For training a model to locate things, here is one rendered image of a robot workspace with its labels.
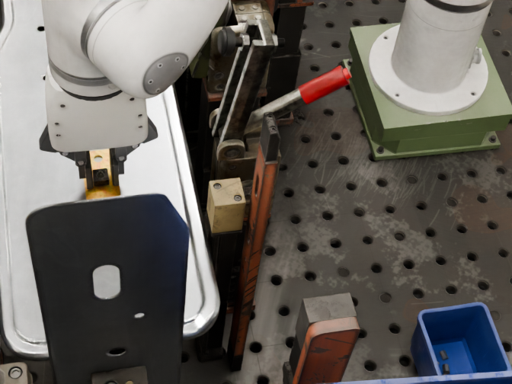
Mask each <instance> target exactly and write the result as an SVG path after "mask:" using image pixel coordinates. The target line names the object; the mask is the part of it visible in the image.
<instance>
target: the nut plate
mask: <svg viewBox="0 0 512 384"><path fill-rule="evenodd" d="M90 156H91V167H92V177H93V186H94V187H93V188H92V189H87V184H86V178H85V179H84V184H85V195H86V200H90V199H97V198H105V197H117V196H121V195H120V186H113V182H112V177H111V172H110V157H109V149H104V150H97V151H90ZM96 157H102V161H101V162H96V161H95V160H94V158H96ZM99 171H102V172H104V177H103V178H98V172H99Z"/></svg>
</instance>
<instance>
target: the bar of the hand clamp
mask: <svg viewBox="0 0 512 384"><path fill-rule="evenodd" d="M217 46H218V51H219V53H221V55H222V56H231V55H232V53H234V51H235V48H236V47H238V50H237V53H236V56H235V60H234V63H233V66H232V70H231V72H230V75H229V80H228V82H227V85H226V89H225V92H224V95H223V97H222V101H221V104H220V107H219V111H218V114H217V117H216V121H215V123H214V126H213V131H212V135H213V137H219V131H218V130H219V128H220V127H221V126H222V125H223V124H225V127H224V130H223V132H222V136H221V139H220V141H219V144H220V143H221V142H224V141H226V140H230V139H239V140H242V137H243V135H244V132H245V129H246V126H247V124H248V121H249V118H250V116H251V112H252V109H253V107H254V103H255V101H256V98H257V96H258V92H259V90H260V87H261V84H262V81H263V79H264V75H265V72H266V71H267V67H268V64H269V62H270V58H271V56H272V53H275V52H276V50H277V48H284V47H285V40H284V38H277V35H276V34H272V33H271V31H270V26H269V24H268V21H267V20H247V21H246V24H245V29H244V31H243V33H240V36H239V37H236V36H235V31H233V30H232V28H231V27H223V28H222V30H220V31H219V34H218V39H217Z"/></svg>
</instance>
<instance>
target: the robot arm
mask: <svg viewBox="0 0 512 384"><path fill-rule="evenodd" d="M228 1H229V0H41V5H42V11H43V22H44V29H45V34H46V46H47V54H48V60H49V65H48V66H47V70H46V81H45V101H46V119H47V125H46V127H45V129H44V131H43V132H42V134H41V136H40V138H39V146H40V150H41V151H44V152H54V153H57V152H59V154H60V155H62V156H64V157H66V158H69V159H71V160H73V161H74V162H75V165H76V166H77V167H78V173H79V179H85V178H86V184H87V189H92V188H93V187H94V186H93V177H92V167H91V156H90V151H89V150H96V149H109V157H110V172H111V177H112V182H113V186H120V183H119V174H124V162H125V161H126V160H127V156H128V155H129V154H130V153H131V152H133V151H134V150H135V149H137V148H138V147H139V146H140V144H141V143H143V144H144V143H146V142H150V141H152V140H154V139H157V138H158V131H157V127H156V126H155V124H154V123H153V122H152V121H151V119H150V118H149V116H148V115H147V106H146V99H148V98H153V97H156V96H158V95H160V94H161V93H163V92H164V91H166V90H167V89H168V88H170V87H171V86H172V85H173V84H174V83H175V82H176V81H177V80H178V79H179V77H180V76H181V75H182V74H183V72H184V71H185V69H186V68H187V67H188V66H189V65H190V63H191V62H192V60H193V59H194V57H195V56H196V55H197V53H198V52H199V50H200V48H201V47H202V45H203V44H204V43H205V41H206V39H207V38H208V36H209V35H210V33H211V32H212V30H213V28H214V27H215V26H216V23H217V22H218V20H219V18H220V16H221V15H222V13H223V11H224V9H225V7H226V5H227V3H228ZM492 2H493V0H407V1H406V3H405V9H404V12H403V15H402V20H401V23H400V25H398V26H395V27H392V28H390V29H388V30H387V31H385V32H384V33H383V34H381V35H380V36H379V37H378V38H377V39H376V41H375V43H374V44H373V46H372V48H371V50H370V56H369V61H368V65H369V72H370V76H371V79H372V80H373V83H374V85H375V86H376V87H377V88H378V90H379V91H380V92H381V93H382V94H383V95H384V96H385V97H386V98H387V99H388V100H390V101H391V102H392V103H394V104H396V105H398V106H399V107H402V108H404V109H406V110H409V111H411V112H414V113H416V114H424V115H431V116H443V115H450V114H455V113H459V112H460V111H462V110H465V109H467V108H468V107H470V106H472V105H473V104H474V103H475V102H476V101H477V100H478V99H479V98H480V97H481V96H482V93H483V92H484V90H485V86H486V84H487V81H488V67H487V64H486V61H485V58H484V56H483V55H482V49H481V48H478V47H477V44H478V40H479V37H480V36H481V33H482V29H483V27H484V25H485V22H486V19H487V16H488V13H489V11H490V8H491V5H492Z"/></svg>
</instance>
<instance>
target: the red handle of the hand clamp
mask: <svg viewBox="0 0 512 384"><path fill-rule="evenodd" d="M349 78H352V76H351V73H350V71H349V69H348V68H345V69H343V67H342V66H338V67H336V68H334V69H332V70H330V71H328V72H326V73H324V74H322V75H320V76H318V77H316V78H314V79H312V80H310V81H308V82H306V83H304V84H302V85H300V86H299V88H297V89H296V90H294V91H291V92H290V93H288V94H285V95H284V96H282V97H280V98H278V99H276V100H274V101H272V102H270V103H269V104H266V105H264V106H263V107H260V108H258V109H257V110H254V111H252V112H251V116H250V118H249V121H248V124H247V126H246V129H245V132H244V135H245V134H247V133H250V132H251V131H253V130H256V129H257V128H259V127H261V126H262V122H263V116H264V113H265V112H272V114H273V115H274V117H275V119H277V118H279V117H282V116H283V115H285V114H288V113H289V112H291V111H293V110H295V109H297V108H299V107H301V106H303V105H305V104H311V103H312V102H314V101H317V100H318V99H320V98H323V97H324V96H326V95H328V94H330V93H332V92H334V91H337V90H338V89H340V88H343V87H344V86H346V85H349V84H350V82H349ZM224 127H225V124H223V125H222V126H221V127H220V128H219V130H218V131H219V138H220V139H221V136H222V132H223V130H224Z"/></svg>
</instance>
